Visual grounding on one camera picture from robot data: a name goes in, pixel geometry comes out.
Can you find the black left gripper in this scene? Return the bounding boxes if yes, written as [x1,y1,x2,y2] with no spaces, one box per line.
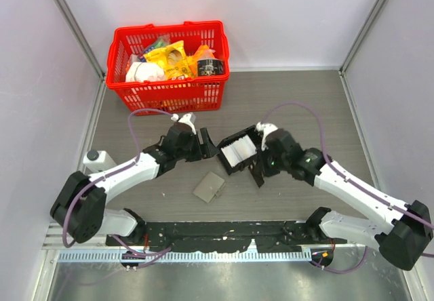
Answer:
[176,128,218,162]

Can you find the black card box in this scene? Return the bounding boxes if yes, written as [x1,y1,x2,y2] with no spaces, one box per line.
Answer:
[218,125,262,175]

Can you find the grey leather card holder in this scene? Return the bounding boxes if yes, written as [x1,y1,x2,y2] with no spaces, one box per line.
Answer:
[193,172,225,204]

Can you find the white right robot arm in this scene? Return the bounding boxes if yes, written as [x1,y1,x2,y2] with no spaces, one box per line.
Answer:
[252,123,433,270]

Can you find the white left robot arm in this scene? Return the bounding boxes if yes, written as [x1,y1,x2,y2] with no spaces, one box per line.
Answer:
[50,123,218,245]

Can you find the stack of white cards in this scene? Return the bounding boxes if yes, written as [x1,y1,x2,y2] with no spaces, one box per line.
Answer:
[221,135,256,167]

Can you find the red plastic shopping basket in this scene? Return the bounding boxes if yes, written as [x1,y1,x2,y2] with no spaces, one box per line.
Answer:
[106,20,230,113]

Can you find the black labelled bottle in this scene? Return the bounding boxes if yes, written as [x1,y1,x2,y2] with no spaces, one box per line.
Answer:
[197,58,225,77]

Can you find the yellow snack bag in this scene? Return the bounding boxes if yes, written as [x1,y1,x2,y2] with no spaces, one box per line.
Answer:
[144,40,193,80]

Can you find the orange snack packet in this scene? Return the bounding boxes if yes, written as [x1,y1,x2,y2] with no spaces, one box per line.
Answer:
[186,45,215,77]

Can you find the white crumpled plastic bag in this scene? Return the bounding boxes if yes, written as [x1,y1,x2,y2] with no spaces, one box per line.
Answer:
[125,62,166,83]

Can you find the white device with grey button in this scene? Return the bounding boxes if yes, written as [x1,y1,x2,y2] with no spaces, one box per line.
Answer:
[83,149,117,173]

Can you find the green blue snack packet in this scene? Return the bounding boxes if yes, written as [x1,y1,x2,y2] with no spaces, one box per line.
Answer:
[138,35,170,62]

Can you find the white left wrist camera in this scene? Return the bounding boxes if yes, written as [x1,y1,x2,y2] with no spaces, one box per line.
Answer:
[171,113,197,135]

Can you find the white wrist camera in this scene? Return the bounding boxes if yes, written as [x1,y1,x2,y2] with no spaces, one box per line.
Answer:
[171,113,197,135]
[256,122,278,151]

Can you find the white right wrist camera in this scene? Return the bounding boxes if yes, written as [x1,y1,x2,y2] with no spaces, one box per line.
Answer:
[256,122,278,151]

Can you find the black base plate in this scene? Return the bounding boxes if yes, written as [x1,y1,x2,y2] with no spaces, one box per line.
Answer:
[120,220,347,254]

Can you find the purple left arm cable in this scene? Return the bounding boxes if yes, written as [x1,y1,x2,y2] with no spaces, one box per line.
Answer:
[62,109,176,249]

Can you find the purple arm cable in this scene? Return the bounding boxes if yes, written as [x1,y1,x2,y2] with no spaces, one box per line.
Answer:
[62,109,176,249]
[262,102,434,230]

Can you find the white slotted cable duct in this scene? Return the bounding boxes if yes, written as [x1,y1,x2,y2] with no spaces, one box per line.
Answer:
[57,249,311,263]

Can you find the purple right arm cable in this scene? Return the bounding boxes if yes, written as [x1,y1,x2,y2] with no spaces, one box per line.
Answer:
[262,102,434,230]

